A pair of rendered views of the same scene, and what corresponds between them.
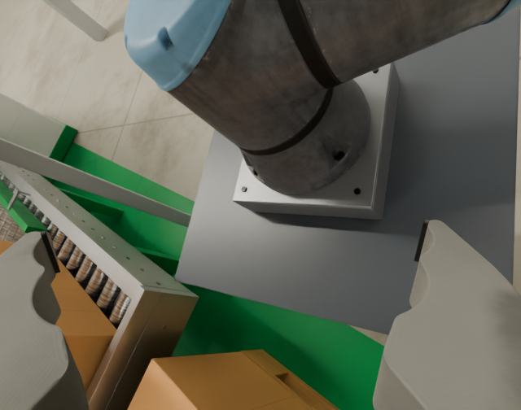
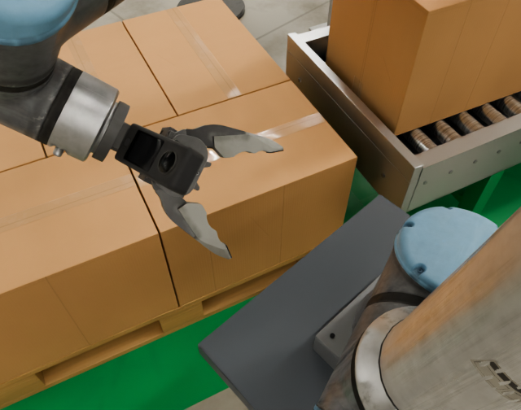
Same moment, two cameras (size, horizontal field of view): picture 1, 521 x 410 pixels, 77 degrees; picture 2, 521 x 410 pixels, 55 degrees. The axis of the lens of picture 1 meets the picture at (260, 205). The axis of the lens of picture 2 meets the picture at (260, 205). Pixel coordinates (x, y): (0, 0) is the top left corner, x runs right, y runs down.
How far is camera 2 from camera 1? 52 cm
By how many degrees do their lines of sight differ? 41
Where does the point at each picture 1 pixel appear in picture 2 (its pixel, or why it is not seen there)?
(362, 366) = not seen: hidden behind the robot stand
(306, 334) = not seen: hidden behind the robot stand
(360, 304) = (273, 300)
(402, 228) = (298, 355)
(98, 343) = (392, 116)
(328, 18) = (367, 313)
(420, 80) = not seen: outside the picture
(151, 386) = (335, 150)
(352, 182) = (341, 338)
